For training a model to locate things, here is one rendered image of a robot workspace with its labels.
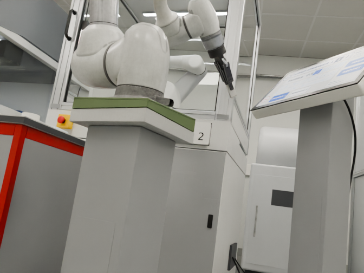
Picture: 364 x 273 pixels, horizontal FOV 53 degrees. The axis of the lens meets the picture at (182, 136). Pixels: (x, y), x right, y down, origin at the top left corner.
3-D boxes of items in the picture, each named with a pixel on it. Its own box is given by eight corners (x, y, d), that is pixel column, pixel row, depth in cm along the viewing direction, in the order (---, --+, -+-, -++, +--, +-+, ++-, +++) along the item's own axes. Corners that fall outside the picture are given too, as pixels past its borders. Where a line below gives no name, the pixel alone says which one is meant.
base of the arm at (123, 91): (152, 101, 101) (155, 82, 101) (96, 101, 113) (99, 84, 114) (187, 116, 116) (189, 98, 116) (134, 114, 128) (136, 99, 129)
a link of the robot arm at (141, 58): (142, 83, 105) (153, 11, 107) (99, 85, 116) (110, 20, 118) (175, 97, 118) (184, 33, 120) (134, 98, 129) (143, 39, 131)
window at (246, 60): (231, 95, 180) (248, -56, 197) (230, 95, 181) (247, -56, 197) (246, 134, 262) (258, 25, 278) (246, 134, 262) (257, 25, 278)
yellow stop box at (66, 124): (66, 127, 190) (69, 114, 191) (54, 126, 192) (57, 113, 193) (72, 129, 195) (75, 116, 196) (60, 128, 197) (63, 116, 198)
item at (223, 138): (227, 151, 170) (230, 121, 173) (43, 134, 199) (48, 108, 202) (245, 175, 260) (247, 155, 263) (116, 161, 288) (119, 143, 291)
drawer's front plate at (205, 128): (208, 144, 172) (210, 122, 174) (150, 140, 180) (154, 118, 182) (208, 145, 173) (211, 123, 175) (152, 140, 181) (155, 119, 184)
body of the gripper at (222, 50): (226, 43, 152) (234, 63, 155) (219, 43, 159) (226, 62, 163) (210, 50, 151) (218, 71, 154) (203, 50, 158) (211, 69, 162)
